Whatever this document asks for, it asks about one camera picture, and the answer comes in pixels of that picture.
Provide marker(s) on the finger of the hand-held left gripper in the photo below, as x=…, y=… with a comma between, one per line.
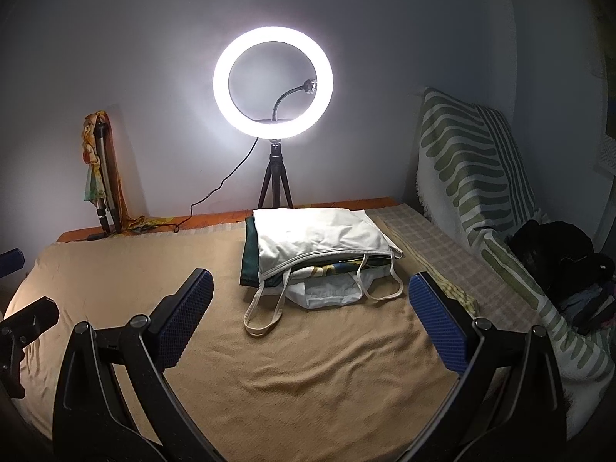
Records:
x=12, y=262
x=26, y=327

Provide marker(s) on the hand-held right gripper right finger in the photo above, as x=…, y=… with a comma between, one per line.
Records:
x=440, y=327

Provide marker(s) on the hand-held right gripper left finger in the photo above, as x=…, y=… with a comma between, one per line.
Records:
x=185, y=322

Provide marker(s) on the white camisole top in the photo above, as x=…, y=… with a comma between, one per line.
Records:
x=313, y=236

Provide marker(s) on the pile of dark clothes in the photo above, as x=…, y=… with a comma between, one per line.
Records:
x=553, y=250

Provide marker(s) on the checked cloth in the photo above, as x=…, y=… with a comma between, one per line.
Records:
x=433, y=245

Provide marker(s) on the dark green folded garment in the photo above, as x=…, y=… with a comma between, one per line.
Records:
x=250, y=255

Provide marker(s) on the tan blanket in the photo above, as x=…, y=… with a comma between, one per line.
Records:
x=288, y=370

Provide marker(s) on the white folded garment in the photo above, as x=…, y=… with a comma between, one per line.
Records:
x=322, y=293

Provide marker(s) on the printed folded garment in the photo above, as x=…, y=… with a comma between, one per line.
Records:
x=332, y=269

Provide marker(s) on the folded silver tripod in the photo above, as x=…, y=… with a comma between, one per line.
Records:
x=107, y=173

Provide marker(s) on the folded tripod with colourful scarf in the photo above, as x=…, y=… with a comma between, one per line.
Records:
x=91, y=154

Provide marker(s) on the green white striped blanket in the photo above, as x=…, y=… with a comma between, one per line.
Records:
x=462, y=154

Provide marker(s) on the black gooseneck phone holder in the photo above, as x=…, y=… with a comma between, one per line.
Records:
x=284, y=101

